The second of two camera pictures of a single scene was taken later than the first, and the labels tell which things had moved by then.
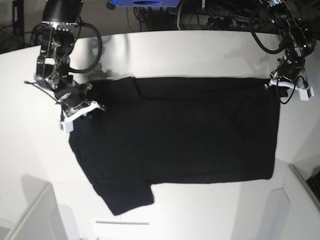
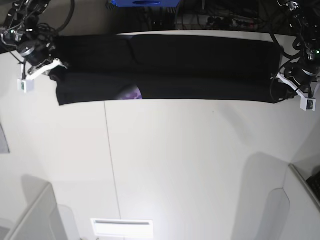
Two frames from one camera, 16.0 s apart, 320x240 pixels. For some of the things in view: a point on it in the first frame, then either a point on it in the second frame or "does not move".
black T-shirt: x=155 y=129 to x=200 y=68
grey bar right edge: x=306 y=185 does not move
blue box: x=145 y=3 does not move
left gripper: x=73 y=98 to x=38 y=54
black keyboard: x=314 y=182 does not move
